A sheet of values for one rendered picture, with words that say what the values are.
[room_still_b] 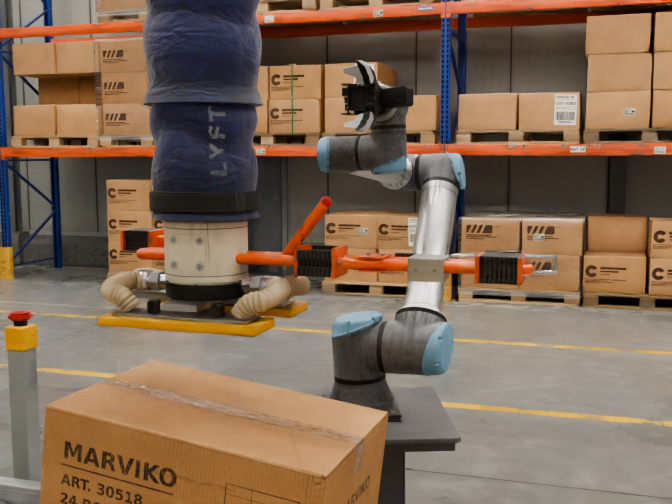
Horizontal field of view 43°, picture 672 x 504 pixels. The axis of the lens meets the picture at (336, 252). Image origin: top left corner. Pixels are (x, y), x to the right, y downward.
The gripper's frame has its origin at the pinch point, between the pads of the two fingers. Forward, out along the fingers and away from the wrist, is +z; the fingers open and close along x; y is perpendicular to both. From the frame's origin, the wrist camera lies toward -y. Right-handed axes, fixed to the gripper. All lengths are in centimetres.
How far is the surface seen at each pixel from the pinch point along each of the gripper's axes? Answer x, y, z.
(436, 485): -163, 19, -188
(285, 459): -68, 2, 40
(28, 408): -87, 110, -25
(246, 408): -66, 19, 20
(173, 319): -44, 27, 35
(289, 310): -44.7, 10.0, 17.7
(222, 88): -0.1, 18.4, 30.0
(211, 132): -8.4, 20.6, 30.7
